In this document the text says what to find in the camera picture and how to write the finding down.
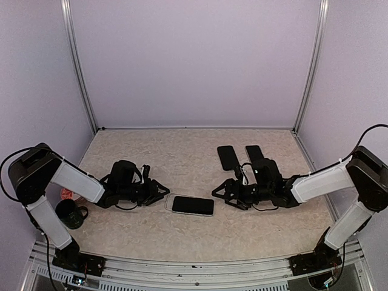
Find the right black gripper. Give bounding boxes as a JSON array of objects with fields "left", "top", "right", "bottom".
[{"left": 212, "top": 178, "right": 273, "bottom": 210}]

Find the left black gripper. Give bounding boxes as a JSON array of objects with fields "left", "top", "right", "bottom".
[{"left": 119, "top": 178, "right": 170, "bottom": 206}]

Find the clear plain phone case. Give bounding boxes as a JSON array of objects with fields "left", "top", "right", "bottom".
[{"left": 165, "top": 193, "right": 214, "bottom": 216}]

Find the black phone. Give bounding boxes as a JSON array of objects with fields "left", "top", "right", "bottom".
[{"left": 172, "top": 196, "right": 215, "bottom": 216}]

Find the black phone case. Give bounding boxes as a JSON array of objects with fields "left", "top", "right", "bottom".
[{"left": 217, "top": 145, "right": 239, "bottom": 171}]

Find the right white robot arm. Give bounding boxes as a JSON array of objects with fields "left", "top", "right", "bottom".
[{"left": 212, "top": 142, "right": 387, "bottom": 275}]

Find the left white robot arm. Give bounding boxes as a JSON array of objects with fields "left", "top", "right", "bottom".
[{"left": 1, "top": 143, "right": 170, "bottom": 270}]

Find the dark green mug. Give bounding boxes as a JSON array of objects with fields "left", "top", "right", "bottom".
[{"left": 55, "top": 199, "right": 89, "bottom": 230}]

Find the red white patterned bowl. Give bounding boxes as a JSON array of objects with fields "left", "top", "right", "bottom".
[{"left": 60, "top": 188, "right": 81, "bottom": 201}]

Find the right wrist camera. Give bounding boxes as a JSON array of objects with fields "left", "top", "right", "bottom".
[{"left": 233, "top": 163, "right": 251, "bottom": 186}]

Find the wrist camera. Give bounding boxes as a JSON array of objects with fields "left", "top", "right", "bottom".
[
  {"left": 141, "top": 164, "right": 150, "bottom": 184},
  {"left": 233, "top": 163, "right": 251, "bottom": 186}
]

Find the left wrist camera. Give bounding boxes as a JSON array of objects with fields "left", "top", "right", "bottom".
[{"left": 141, "top": 164, "right": 150, "bottom": 184}]

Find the front aluminium rail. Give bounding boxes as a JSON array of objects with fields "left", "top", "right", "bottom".
[{"left": 22, "top": 242, "right": 364, "bottom": 291}]

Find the right aluminium frame post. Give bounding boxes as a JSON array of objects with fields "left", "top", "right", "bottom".
[{"left": 293, "top": 0, "right": 330, "bottom": 135}]

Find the aluminium frame post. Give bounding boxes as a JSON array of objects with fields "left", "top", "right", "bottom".
[
  {"left": 293, "top": 0, "right": 330, "bottom": 135},
  {"left": 61, "top": 0, "right": 99, "bottom": 135}
]

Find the left aluminium frame post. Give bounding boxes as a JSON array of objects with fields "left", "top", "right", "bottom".
[{"left": 61, "top": 0, "right": 99, "bottom": 135}]

